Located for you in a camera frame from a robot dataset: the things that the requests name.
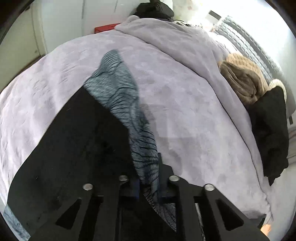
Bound red box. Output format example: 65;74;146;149
94;23;119;34

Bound white ribbed pillow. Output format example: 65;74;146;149
212;16;285;82

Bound black folded garment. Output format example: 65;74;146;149
247;86;289;185

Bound black pants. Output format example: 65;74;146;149
8;88;137;236

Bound brown knitted garment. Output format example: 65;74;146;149
218;53;268;106

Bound black clothes pile far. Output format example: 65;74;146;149
134;1;174;21

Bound grey fleece blanket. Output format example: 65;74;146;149
1;16;271;218

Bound grey patterned bed sheet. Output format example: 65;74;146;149
4;50;176;240

